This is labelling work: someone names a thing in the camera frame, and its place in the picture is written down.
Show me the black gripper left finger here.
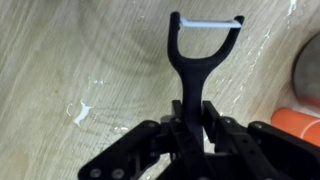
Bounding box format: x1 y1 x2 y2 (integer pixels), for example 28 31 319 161
161 99 188 158

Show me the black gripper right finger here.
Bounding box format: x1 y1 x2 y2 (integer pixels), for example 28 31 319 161
202 100 241 154

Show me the black peeler white blade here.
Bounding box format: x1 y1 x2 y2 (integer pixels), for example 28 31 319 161
166 11 246 154

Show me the small orange plastic cup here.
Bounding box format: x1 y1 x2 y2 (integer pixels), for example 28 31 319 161
270 107 320 148

